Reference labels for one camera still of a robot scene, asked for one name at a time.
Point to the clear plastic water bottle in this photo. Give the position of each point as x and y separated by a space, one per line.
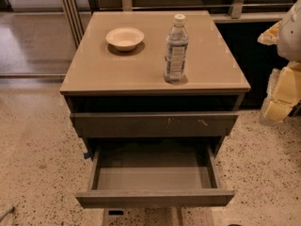
176 47

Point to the white ceramic bowl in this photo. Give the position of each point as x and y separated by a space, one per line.
125 39

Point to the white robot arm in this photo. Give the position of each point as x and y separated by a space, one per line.
293 15

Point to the grey metal rod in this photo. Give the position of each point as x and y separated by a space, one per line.
10 210

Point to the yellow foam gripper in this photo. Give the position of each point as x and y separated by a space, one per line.
291 37

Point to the metal shelf frame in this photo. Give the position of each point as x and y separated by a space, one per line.
233 17

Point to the grey drawer cabinet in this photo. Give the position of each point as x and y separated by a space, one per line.
102 79

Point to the grey drawer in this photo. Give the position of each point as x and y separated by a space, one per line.
168 174
165 124

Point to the grey top drawer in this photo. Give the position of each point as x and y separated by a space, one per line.
165 124

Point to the blue tape piece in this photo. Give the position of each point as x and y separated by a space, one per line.
86 155

